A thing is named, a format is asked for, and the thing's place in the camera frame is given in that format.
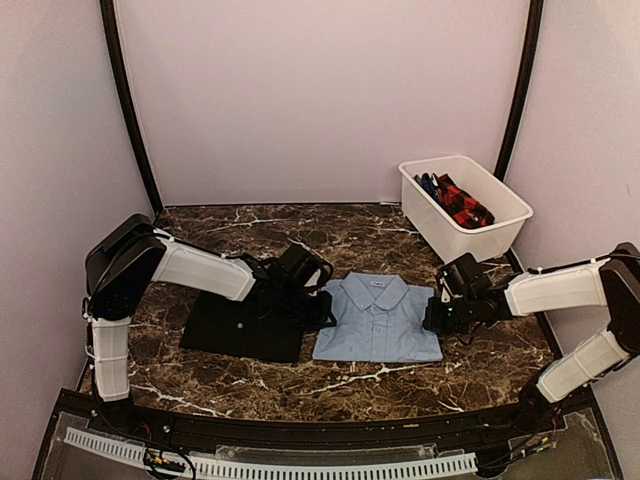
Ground black corner post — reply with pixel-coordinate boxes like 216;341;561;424
493;0;544;181
99;0;164;216

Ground white plastic bin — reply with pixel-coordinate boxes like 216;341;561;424
398;156;533;263

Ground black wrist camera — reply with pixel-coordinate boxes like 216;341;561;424
268;244;328;289
436;252;492;302

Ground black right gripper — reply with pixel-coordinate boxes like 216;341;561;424
423;294;477;335

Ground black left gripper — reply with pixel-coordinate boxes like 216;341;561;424
277;283;337;330

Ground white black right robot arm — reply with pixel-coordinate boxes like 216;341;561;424
423;242;639;434

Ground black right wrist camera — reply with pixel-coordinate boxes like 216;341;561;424
436;252;492;302

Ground black right corner post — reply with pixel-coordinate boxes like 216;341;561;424
493;0;544;181

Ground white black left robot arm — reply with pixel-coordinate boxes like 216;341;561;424
82;214;337;436

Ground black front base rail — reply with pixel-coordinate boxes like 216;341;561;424
33;390;623;479

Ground red black plaid shirt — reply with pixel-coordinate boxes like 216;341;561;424
433;174;495;229

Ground light blue long sleeve shirt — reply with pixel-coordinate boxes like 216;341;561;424
312;272;443;363

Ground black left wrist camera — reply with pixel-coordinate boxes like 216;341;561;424
268;244;328;289

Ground black left corner post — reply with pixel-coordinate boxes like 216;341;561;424
99;0;164;216

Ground blue black plaid shirt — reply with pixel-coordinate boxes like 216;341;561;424
414;173;441;204

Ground white slotted cable duct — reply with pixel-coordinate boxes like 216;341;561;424
64;427;477;479

